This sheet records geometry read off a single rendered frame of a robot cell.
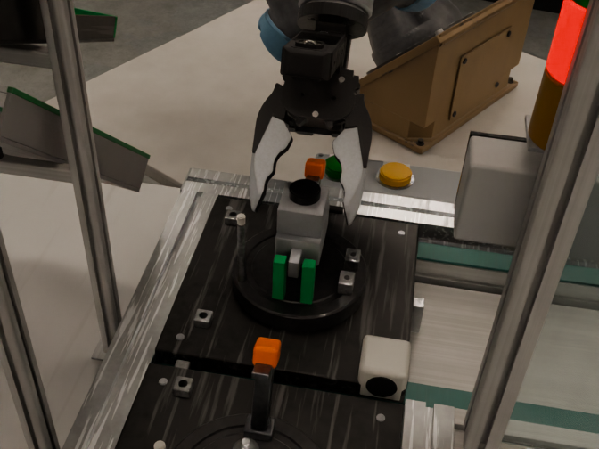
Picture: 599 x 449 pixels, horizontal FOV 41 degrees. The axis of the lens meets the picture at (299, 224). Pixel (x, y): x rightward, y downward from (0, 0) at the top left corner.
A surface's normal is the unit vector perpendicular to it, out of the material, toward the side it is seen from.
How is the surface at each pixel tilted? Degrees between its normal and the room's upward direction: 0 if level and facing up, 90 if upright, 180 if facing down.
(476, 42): 90
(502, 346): 90
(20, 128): 90
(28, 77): 0
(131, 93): 0
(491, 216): 90
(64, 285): 0
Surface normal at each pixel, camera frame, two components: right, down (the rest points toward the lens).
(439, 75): 0.74, 0.46
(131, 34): 0.04, -0.76
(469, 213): -0.17, 0.64
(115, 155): 0.94, 0.25
